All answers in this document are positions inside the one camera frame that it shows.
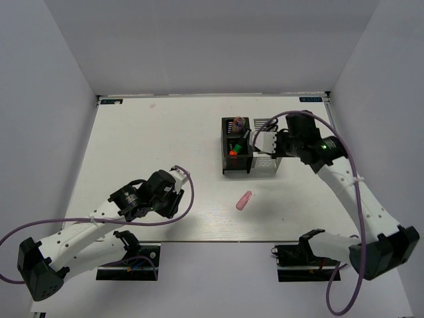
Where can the white slotted pen holder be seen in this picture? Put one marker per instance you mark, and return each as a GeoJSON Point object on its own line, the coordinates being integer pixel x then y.
{"type": "Point", "coordinates": [262, 163]}

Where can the left blue corner label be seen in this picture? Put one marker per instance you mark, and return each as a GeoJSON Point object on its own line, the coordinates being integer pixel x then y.
{"type": "Point", "coordinates": [111, 101]}

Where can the blue corner label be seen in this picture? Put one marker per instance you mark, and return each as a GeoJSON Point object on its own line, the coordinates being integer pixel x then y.
{"type": "Point", "coordinates": [310, 99]}
{"type": "Point", "coordinates": [111, 101]}

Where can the right blue corner label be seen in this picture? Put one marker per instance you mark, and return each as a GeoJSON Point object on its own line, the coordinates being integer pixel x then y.
{"type": "Point", "coordinates": [310, 99]}

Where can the clear tube of crayons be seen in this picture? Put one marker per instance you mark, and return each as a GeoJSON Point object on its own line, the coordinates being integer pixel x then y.
{"type": "Point", "coordinates": [238, 125]}

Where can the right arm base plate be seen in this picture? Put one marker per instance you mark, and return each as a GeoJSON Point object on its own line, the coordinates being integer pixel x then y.
{"type": "Point", "coordinates": [294, 266]}

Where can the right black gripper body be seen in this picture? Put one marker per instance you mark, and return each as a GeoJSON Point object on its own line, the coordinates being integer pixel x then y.
{"type": "Point", "coordinates": [286, 146]}

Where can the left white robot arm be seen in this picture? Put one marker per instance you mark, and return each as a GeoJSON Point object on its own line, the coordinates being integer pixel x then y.
{"type": "Point", "coordinates": [45, 265]}

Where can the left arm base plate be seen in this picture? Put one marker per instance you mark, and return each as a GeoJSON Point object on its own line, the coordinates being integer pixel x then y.
{"type": "Point", "coordinates": [143, 267]}

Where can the black slotted pen holder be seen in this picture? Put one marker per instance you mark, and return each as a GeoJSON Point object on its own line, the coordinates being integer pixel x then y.
{"type": "Point", "coordinates": [243, 160]}

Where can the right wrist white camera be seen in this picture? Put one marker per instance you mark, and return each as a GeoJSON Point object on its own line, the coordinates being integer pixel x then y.
{"type": "Point", "coordinates": [265, 142]}

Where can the black handled scissors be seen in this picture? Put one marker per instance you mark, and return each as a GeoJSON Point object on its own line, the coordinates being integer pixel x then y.
{"type": "Point", "coordinates": [272, 126]}

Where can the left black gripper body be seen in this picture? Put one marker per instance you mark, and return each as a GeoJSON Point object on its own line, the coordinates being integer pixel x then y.
{"type": "Point", "coordinates": [167, 205]}

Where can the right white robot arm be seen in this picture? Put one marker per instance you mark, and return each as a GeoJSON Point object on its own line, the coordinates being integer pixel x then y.
{"type": "Point", "coordinates": [384, 243]}

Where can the green cap black highlighter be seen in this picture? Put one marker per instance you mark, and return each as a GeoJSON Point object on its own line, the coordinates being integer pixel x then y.
{"type": "Point", "coordinates": [244, 138]}

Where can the pink translucent small case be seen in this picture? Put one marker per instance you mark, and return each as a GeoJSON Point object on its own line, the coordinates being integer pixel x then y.
{"type": "Point", "coordinates": [241, 203]}

